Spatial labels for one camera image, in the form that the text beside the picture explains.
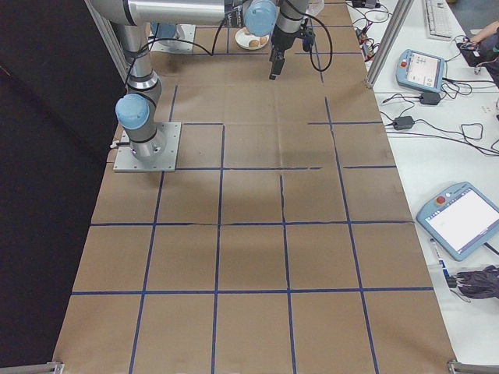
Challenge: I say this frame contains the person dark clothing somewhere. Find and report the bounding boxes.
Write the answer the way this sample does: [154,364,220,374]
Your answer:
[481,38,499,89]

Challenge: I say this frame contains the aluminium frame bar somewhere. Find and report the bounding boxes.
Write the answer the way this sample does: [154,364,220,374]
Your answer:
[0,361,64,374]
[447,359,499,374]

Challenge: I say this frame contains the blue grey teach pendant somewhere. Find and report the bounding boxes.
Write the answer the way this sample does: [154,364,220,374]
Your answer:
[395,48,448,94]
[415,181,499,262]

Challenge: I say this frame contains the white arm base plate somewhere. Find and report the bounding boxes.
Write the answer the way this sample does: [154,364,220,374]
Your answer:
[149,23,196,55]
[112,122,182,173]

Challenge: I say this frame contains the white side desk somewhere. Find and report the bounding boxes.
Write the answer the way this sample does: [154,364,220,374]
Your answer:
[345,0,499,374]

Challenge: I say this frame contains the tall aluminium post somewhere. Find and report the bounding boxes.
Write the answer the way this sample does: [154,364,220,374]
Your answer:
[365,0,415,90]

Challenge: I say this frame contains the black frame cover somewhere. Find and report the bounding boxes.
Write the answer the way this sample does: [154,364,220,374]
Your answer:
[0,0,128,369]

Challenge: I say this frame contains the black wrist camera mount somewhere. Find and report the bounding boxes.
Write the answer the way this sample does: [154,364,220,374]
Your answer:
[301,26,317,52]

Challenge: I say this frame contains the bare person forearm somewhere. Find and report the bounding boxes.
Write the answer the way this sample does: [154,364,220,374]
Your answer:
[469,19,499,44]

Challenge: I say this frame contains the white round plate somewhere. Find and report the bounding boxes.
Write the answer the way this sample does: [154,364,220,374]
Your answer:
[235,27,271,51]

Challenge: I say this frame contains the black flat device red wires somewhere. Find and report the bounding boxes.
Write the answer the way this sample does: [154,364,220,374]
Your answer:
[455,37,487,67]

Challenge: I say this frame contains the white keyboard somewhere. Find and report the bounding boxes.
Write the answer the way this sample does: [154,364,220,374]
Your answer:
[423,0,456,41]

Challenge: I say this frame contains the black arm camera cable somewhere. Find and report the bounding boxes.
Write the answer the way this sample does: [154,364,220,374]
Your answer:
[124,0,334,85]

